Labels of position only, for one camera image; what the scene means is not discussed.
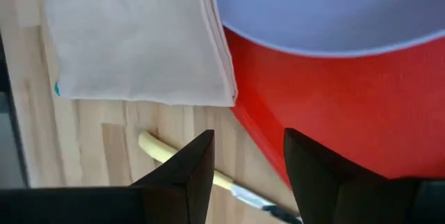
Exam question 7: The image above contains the red plastic tray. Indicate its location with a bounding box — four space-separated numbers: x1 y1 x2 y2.
224 27 445 189

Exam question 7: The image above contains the cream-handled table knife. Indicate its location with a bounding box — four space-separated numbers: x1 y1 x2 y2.
138 130 304 224

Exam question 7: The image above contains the beige cloth napkin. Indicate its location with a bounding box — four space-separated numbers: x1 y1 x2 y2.
44 0 239 109

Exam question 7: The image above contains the black aluminium table frame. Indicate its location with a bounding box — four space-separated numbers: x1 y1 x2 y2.
0 32 31 189

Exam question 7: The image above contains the lavender plastic plate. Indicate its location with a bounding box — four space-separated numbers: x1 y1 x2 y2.
211 0 445 59

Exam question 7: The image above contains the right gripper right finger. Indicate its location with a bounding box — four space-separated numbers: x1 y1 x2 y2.
282 127 445 224

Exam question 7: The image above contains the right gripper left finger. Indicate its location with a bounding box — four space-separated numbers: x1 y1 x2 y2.
0 129 216 224

